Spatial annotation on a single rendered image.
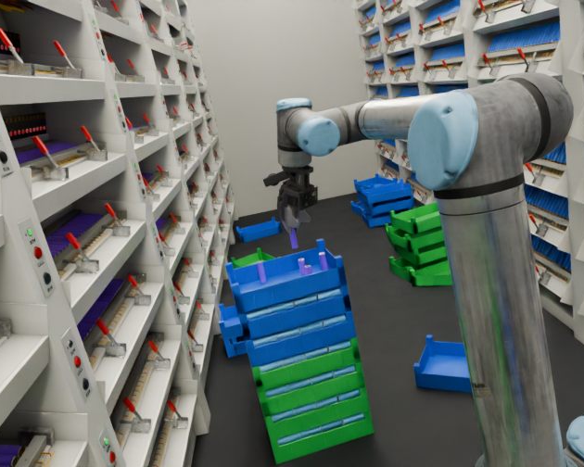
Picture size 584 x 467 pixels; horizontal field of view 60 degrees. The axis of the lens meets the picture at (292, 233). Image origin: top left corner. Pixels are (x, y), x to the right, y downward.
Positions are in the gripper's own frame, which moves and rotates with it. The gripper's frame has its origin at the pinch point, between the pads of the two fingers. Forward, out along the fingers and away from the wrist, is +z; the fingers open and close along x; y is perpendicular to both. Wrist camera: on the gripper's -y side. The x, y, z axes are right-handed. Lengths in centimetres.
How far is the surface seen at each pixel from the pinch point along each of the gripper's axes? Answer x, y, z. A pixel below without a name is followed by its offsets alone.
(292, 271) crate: -0.5, 0.5, 14.5
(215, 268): 40, -104, 76
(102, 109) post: -33, -38, -34
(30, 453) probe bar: -82, 31, -3
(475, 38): 114, -12, -40
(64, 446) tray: -77, 29, 1
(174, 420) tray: -43, -3, 46
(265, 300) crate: -19.5, 10.6, 10.5
